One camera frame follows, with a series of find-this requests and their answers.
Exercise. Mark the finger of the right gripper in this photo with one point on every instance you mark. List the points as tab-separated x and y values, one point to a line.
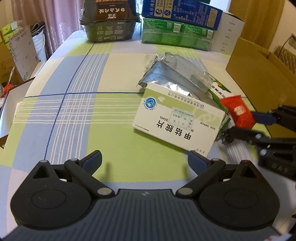
283	115
243	134

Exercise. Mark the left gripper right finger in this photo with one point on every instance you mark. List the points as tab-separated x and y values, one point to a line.
206	170

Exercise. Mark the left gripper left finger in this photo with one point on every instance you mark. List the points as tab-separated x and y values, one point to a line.
81	172

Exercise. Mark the red candy wrapper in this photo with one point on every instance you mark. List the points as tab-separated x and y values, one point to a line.
240	113

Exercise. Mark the silver foil pouch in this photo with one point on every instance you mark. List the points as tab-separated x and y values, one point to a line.
178	74

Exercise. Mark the large cardboard box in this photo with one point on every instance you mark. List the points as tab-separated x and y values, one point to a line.
263	78

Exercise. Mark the mustard yellow curtain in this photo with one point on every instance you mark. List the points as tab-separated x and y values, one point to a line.
261	19

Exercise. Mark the green shrink-wrapped box pack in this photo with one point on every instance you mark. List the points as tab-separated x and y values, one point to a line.
164	32

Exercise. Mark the blue milk carton box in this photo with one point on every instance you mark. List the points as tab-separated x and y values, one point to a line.
190	12

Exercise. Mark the grey printed cardboard sheet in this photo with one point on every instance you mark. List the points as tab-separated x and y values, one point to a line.
23	52

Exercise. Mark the dark green Mongniu carton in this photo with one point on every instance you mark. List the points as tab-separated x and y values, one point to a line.
109	21

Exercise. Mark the pink curtain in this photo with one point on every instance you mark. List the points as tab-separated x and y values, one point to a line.
61	18

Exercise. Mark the wall power socket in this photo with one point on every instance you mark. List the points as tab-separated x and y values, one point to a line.
292	41

